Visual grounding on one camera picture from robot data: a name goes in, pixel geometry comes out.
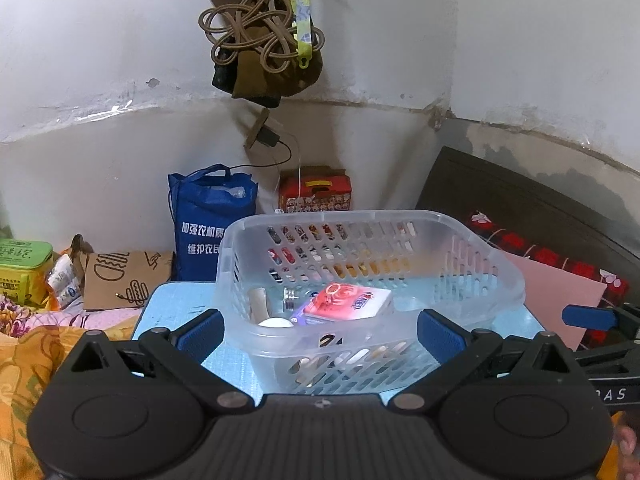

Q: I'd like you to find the black wall charger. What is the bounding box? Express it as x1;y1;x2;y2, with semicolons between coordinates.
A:
256;126;280;148

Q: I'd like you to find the brown paper bag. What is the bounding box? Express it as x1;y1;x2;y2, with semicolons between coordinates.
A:
70;234;174;311

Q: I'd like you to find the pink white tissue box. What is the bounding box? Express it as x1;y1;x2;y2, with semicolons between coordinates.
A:
302;282;393;322

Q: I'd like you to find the green tin box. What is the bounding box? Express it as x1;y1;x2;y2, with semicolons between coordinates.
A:
0;238;54;307

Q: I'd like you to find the red cartoon gift box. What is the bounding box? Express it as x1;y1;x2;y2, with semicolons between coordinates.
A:
278;166;352;214

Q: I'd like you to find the clear plastic lattice basket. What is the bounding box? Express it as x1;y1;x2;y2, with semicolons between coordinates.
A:
215;210;525;396

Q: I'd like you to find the blue woven table mat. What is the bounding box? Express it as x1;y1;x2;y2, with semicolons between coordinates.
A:
131;282;542;405

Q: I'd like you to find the yellow patterned lanyard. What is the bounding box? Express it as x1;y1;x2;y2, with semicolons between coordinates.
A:
290;0;314;70

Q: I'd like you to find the white snack packet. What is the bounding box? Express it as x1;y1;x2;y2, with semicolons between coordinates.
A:
46;255;80;310

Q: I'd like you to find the red black plaid pillow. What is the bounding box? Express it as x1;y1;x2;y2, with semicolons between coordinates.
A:
466;210;629;348

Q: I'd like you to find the person's right hand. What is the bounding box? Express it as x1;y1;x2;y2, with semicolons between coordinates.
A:
615;424;640;480

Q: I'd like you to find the dark wooden headboard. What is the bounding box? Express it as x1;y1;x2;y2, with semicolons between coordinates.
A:
416;148;639;290

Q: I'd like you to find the tan knotted rope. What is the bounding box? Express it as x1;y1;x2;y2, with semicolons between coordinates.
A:
197;0;327;74

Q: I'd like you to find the orange floral blanket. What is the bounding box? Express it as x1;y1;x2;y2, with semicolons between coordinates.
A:
0;324;141;480

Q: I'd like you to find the blue tote bag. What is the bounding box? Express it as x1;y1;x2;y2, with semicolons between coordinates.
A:
168;164;258;282

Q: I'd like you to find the pink board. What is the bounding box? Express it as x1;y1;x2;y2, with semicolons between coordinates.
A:
504;252;605;350

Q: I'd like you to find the brown hanging bag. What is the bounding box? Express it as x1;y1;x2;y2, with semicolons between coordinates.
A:
210;34;324;109

